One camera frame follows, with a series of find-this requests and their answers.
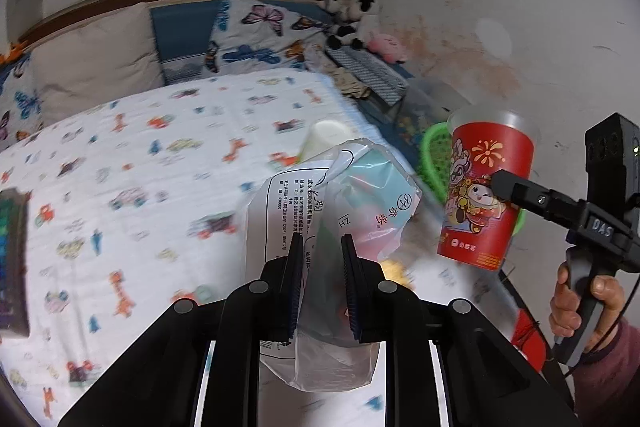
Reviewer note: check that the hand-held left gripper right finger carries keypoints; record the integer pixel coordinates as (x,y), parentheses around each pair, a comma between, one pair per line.
(350,287)

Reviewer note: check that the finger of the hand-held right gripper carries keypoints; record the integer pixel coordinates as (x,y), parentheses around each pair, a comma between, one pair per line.
(535,199)

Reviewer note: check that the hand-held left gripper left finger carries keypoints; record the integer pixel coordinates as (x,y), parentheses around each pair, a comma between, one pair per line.
(295,287)

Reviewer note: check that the red printed cup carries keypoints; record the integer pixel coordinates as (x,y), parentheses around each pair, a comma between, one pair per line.
(480,187)

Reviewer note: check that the clear printed plastic bag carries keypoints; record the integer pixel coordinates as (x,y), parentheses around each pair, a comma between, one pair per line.
(280,217)

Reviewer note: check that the green plastic basket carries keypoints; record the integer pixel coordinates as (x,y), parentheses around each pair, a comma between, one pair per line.
(435,157)

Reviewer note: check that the person's right forearm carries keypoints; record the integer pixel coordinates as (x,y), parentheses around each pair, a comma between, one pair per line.
(615,382)

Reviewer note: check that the person's right hand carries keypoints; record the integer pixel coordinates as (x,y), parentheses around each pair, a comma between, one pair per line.
(607,294)

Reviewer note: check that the red bag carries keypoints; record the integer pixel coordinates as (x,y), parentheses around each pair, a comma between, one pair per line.
(530,337)

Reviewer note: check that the small white cup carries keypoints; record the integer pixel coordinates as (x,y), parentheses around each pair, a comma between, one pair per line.
(322,139)

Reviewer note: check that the grey striped cloth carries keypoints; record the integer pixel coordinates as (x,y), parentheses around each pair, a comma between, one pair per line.
(370,74)

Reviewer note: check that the pink plush toy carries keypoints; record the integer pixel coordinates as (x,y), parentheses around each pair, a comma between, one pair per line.
(387,47)

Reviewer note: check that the black white plush toy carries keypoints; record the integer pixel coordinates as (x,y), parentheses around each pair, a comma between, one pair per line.
(362,19)

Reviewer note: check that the butterfly print pillow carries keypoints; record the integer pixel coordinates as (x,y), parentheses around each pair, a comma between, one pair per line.
(260,32)
(17,107)

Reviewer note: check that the blue cushion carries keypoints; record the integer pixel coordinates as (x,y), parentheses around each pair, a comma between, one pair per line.
(185,42)

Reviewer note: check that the spotted white plush toy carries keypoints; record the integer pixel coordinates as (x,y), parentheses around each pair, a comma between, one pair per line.
(337,3)

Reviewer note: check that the plastic case of coloured blocks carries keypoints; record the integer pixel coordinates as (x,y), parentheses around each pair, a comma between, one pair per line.
(12,257)

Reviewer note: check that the beige pillow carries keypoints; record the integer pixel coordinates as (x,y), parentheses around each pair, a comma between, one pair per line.
(95,62)

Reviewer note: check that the orange plush toy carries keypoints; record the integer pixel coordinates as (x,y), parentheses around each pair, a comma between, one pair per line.
(10,52)

